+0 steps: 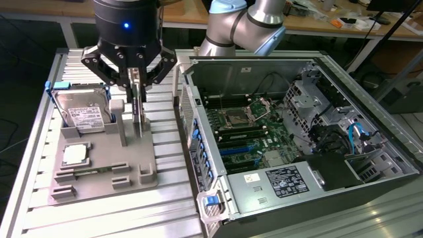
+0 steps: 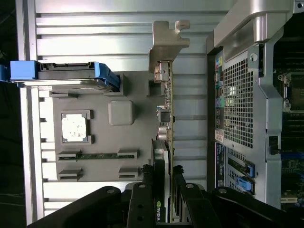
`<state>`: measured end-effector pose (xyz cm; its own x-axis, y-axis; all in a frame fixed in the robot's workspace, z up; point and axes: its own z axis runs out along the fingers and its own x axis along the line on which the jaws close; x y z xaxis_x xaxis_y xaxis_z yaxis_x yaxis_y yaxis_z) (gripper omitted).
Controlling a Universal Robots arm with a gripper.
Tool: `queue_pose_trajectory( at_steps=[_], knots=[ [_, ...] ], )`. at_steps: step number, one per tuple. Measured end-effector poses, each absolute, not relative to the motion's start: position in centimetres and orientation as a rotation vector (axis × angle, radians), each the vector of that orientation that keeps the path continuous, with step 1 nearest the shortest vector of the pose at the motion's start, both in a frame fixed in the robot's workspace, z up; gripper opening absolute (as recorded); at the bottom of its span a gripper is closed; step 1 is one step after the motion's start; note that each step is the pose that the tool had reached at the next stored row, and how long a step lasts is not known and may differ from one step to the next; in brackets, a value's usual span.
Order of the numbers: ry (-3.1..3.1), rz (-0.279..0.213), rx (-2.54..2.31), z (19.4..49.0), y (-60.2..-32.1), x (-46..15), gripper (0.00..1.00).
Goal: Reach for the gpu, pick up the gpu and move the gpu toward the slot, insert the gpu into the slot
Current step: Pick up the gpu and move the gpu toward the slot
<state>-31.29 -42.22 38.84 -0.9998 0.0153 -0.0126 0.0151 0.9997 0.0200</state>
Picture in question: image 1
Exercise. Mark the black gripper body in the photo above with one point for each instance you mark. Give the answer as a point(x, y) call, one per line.
point(127, 22)

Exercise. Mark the graphics card with metal bracket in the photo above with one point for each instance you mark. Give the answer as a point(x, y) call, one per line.
point(138, 111)

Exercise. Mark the black RAM slot bank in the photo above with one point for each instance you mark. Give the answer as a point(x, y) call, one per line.
point(228, 100)

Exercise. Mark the blue slot retainer strip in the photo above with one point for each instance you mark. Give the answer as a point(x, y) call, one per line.
point(198, 136)

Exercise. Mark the blue expansion slot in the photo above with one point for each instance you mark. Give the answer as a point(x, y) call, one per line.
point(236, 150)

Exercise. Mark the black expansion slot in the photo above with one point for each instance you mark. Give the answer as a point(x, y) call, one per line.
point(240, 168)

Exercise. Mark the blue hard disk carrier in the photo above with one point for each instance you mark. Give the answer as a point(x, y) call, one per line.
point(60, 85)

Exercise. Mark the silver hard disk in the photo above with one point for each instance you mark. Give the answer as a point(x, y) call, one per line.
point(84, 111)

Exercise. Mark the CPU socket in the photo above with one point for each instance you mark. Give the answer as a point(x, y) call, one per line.
point(235, 116)

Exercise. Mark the metal socket cover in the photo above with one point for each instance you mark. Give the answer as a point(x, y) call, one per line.
point(259, 109)

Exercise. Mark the silver CPU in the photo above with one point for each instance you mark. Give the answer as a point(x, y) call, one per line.
point(75, 155)

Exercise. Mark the green RAM stick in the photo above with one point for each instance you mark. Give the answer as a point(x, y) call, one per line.
point(95, 170)

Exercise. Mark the silver disk bay cage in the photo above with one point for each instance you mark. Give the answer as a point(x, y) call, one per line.
point(300, 99)

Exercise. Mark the green motherboard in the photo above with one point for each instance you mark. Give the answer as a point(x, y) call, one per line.
point(280, 138)

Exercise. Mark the grey parts rack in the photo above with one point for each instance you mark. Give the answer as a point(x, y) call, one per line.
point(99, 184)

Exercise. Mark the silver chipset heatsink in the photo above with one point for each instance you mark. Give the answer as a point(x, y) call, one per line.
point(274, 158)

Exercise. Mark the clear plastic bag pile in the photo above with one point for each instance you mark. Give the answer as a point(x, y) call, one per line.
point(314, 12)

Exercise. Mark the blue case latch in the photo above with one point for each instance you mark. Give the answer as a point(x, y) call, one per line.
point(211, 200)

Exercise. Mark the grey power supply unit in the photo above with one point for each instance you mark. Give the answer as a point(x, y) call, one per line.
point(251, 196)

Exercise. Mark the white box with black part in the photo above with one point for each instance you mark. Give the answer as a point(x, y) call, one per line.
point(363, 24)

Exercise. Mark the black monitor stand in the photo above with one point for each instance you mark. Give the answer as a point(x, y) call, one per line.
point(379, 18)

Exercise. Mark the black slanted pole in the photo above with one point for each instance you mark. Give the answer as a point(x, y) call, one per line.
point(393, 28)

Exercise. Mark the black equipment box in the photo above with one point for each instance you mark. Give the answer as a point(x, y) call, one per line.
point(403, 99)

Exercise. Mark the black open PC case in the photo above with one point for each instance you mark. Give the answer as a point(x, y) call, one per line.
point(363, 196)

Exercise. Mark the wooden desk white frame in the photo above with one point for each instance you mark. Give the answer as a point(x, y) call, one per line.
point(50, 10)

